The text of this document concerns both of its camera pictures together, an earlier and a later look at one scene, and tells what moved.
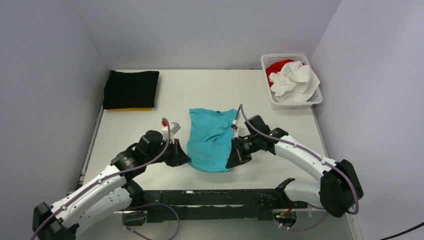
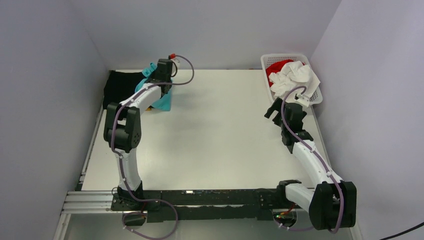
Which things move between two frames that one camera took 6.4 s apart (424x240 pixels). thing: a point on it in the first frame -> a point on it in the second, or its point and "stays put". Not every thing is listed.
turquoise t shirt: (209, 138) -> (164, 103)
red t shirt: (276, 68) stays put
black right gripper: (237, 156) -> (275, 107)
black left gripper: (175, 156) -> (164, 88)
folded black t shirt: (130, 90) stays put
